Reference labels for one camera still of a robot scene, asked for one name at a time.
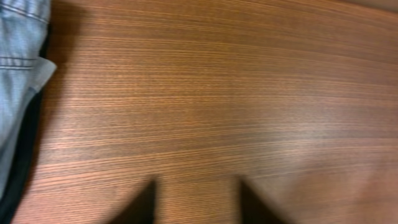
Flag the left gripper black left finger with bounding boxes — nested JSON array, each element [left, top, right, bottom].
[[108, 180, 157, 224]]

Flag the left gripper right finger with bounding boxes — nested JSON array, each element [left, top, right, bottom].
[[238, 177, 289, 224]]

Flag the light blue denim shorts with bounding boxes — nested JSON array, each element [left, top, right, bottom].
[[1, 0, 57, 195]]

